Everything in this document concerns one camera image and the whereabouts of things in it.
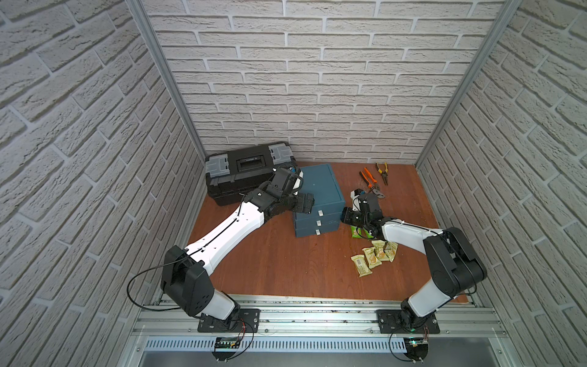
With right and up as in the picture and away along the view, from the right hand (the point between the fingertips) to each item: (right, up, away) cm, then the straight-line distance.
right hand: (341, 213), depth 94 cm
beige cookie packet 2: (+10, -17, -8) cm, 22 cm away
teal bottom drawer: (-11, -7, -4) cm, 13 cm away
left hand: (-15, +8, -14) cm, 22 cm away
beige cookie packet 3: (+14, -12, -7) cm, 20 cm away
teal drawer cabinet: (-10, +13, -9) cm, 19 cm away
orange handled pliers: (+20, +13, +18) cm, 29 cm away
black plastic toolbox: (-47, +16, -1) cm, 49 cm away
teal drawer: (-11, -2, -9) cm, 14 cm away
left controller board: (-41, -41, -23) cm, 62 cm away
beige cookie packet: (+6, -19, -9) cm, 22 cm away
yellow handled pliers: (+27, +18, +23) cm, 40 cm away
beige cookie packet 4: (+18, -14, -7) cm, 24 cm away
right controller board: (+20, -40, -24) cm, 51 cm away
